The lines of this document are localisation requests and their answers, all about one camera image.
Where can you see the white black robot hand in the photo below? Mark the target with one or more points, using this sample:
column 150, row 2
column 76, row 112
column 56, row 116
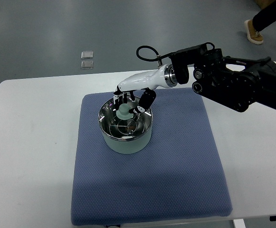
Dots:
column 147, row 81

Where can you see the glass lid with green knob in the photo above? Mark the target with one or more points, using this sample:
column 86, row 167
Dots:
column 128, row 128

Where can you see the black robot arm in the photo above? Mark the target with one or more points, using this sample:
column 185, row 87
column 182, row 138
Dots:
column 232, row 82

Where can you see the pale green pot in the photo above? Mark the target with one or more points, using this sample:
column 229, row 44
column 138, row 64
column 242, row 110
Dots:
column 128, row 147

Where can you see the upper metal floor plate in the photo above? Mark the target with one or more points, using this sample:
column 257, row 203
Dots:
column 87, row 54

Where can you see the tan shoe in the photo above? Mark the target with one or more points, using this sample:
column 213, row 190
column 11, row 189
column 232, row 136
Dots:
column 252, row 35

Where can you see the blue padded mat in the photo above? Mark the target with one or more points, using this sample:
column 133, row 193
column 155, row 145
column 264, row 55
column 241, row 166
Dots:
column 178, row 175

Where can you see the cardboard box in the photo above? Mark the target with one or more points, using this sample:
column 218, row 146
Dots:
column 263, row 3

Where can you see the person leg black trousers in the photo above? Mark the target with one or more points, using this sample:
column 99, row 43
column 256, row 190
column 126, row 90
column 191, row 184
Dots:
column 265, row 17

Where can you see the white table leg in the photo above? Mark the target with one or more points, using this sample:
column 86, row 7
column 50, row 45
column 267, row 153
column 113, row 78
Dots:
column 239, row 223

